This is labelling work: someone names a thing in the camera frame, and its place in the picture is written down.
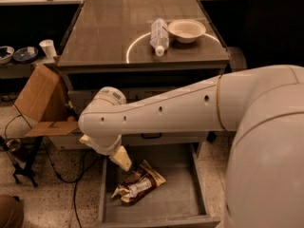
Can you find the low grey side shelf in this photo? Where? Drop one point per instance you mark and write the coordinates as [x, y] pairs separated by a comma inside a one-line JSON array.
[[15, 70]]

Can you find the blue patterned bowl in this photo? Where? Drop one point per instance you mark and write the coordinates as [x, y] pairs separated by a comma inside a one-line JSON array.
[[6, 53], [25, 55]]

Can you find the grey drawer cabinet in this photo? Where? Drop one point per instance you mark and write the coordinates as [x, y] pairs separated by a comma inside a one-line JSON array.
[[114, 36]]

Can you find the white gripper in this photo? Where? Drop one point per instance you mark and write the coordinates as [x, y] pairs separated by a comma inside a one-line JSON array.
[[105, 148]]

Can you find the grey bottom drawer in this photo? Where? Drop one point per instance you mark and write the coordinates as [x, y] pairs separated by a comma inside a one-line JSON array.
[[179, 203]]

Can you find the white paper cup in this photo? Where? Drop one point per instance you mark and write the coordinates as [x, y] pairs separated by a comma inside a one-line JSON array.
[[48, 48]]

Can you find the person's brown knee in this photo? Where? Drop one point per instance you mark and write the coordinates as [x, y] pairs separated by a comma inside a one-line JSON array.
[[11, 212]]

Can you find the grey middle drawer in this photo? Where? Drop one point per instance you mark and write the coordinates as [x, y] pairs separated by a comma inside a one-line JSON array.
[[158, 138]]

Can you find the brown chip bag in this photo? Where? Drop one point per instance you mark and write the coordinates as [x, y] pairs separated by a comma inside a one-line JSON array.
[[138, 184]]

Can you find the blue patterned bowl left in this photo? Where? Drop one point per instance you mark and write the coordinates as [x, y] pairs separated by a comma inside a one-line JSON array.
[[6, 53]]

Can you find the clear plastic water bottle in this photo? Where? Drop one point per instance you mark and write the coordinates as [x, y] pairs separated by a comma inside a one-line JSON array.
[[159, 37]]

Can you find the blue patterned bowl right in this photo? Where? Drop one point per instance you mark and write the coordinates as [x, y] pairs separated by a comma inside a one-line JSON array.
[[25, 55]]

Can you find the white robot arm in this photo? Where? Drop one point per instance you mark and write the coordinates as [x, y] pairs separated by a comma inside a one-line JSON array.
[[264, 183]]

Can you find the white paper bowl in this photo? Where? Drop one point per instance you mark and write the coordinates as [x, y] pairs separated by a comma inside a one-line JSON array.
[[186, 31]]

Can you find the open cardboard box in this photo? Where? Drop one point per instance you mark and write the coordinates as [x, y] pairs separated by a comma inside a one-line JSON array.
[[44, 99]]

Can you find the grey top drawer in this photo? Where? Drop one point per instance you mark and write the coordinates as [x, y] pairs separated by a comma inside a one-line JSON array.
[[135, 85]]

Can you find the grey drawer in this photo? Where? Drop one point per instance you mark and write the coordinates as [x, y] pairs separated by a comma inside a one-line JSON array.
[[179, 203], [158, 138], [135, 85]]

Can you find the black tripod stand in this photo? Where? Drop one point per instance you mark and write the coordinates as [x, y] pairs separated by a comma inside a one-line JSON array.
[[21, 158]]

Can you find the black office chair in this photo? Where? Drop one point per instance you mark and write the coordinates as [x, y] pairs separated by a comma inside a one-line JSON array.
[[272, 22]]

